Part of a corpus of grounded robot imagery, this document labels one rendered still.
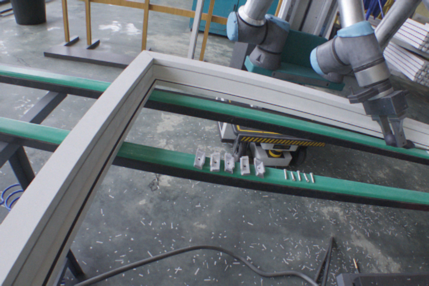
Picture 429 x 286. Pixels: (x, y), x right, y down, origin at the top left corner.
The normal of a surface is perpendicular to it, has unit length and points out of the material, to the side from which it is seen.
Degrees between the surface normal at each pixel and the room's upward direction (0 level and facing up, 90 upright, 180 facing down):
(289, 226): 0
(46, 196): 0
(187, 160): 0
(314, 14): 90
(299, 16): 90
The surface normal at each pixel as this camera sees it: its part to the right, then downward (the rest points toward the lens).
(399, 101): 0.09, 0.09
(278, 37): 0.28, 0.66
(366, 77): -0.75, 0.41
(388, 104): -0.90, 0.43
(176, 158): 0.22, -0.75
